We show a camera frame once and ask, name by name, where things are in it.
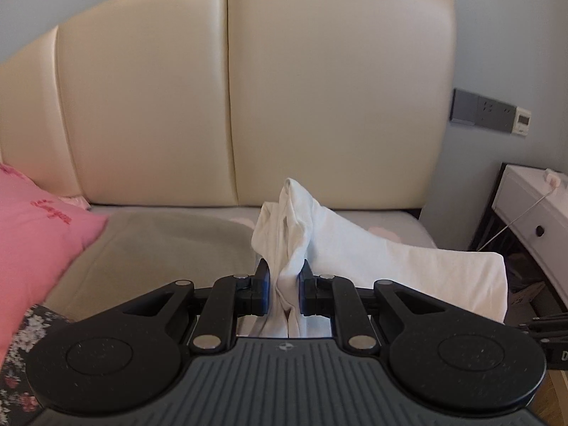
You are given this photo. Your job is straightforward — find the white nightstand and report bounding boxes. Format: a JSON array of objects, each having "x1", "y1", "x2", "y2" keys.
[{"x1": 469, "y1": 162, "x2": 568, "y2": 276}]

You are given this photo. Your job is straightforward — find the grey pink-dotted bed sheet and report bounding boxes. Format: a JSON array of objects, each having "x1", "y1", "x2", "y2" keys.
[{"x1": 89, "y1": 205, "x2": 438, "y2": 250}]

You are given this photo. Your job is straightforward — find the pink pillow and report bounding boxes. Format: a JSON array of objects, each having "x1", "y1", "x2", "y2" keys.
[{"x1": 0, "y1": 163, "x2": 110, "y2": 356}]

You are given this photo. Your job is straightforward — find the white wall thermostat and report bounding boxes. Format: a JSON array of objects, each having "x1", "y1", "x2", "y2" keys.
[{"x1": 512, "y1": 105, "x2": 532, "y2": 136}]

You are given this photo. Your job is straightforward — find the cream T-shirt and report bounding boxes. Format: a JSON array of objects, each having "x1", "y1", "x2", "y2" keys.
[{"x1": 251, "y1": 177, "x2": 509, "y2": 338}]

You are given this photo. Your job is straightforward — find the dark floral folded cloth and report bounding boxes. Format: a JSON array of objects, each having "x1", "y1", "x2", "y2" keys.
[{"x1": 0, "y1": 304, "x2": 74, "y2": 414}]

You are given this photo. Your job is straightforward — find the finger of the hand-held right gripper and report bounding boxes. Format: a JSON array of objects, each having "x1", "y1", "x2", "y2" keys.
[
  {"x1": 517, "y1": 326, "x2": 568, "y2": 342},
  {"x1": 532, "y1": 313, "x2": 568, "y2": 328}
]

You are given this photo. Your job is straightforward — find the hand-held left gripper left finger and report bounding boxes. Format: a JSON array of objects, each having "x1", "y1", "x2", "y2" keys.
[{"x1": 111, "y1": 258, "x2": 271, "y2": 356}]

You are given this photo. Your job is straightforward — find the tan folded clothes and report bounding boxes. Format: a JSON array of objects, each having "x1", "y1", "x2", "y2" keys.
[{"x1": 48, "y1": 211, "x2": 267, "y2": 321}]

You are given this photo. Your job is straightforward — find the grey wall socket panel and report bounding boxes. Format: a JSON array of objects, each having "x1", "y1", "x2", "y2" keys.
[{"x1": 449, "y1": 89, "x2": 518, "y2": 133}]

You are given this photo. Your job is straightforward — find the white charging cable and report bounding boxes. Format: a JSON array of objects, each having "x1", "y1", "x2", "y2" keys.
[{"x1": 477, "y1": 184, "x2": 558, "y2": 252}]

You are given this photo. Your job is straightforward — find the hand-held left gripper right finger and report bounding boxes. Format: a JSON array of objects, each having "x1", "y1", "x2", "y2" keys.
[{"x1": 298, "y1": 260, "x2": 458, "y2": 356}]

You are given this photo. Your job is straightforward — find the cream padded headboard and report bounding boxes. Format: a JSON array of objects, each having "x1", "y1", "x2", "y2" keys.
[{"x1": 0, "y1": 0, "x2": 458, "y2": 210}]

